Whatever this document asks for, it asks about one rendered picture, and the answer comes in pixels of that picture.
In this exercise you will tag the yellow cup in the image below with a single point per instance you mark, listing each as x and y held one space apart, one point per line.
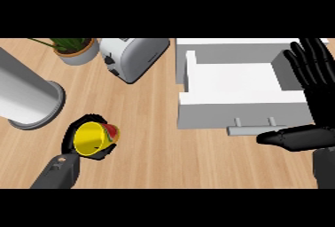
94 139

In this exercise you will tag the white toaster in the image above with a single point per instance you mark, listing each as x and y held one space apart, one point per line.
134 57

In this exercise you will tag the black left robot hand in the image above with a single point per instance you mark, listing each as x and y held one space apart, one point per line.
88 158

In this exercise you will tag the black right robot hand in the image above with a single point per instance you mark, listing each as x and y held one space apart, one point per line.
317 100

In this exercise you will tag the white cabinet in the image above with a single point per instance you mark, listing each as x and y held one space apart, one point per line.
227 50

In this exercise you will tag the white paper towel roll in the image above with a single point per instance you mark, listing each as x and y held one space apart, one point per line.
26 94

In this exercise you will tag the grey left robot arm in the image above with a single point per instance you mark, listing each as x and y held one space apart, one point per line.
60 173

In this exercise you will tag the white open drawer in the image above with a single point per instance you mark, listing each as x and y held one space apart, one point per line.
239 97

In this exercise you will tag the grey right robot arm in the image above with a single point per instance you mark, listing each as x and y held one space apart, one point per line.
326 168

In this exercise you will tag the potted green plant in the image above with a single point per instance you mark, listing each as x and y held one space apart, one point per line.
75 48

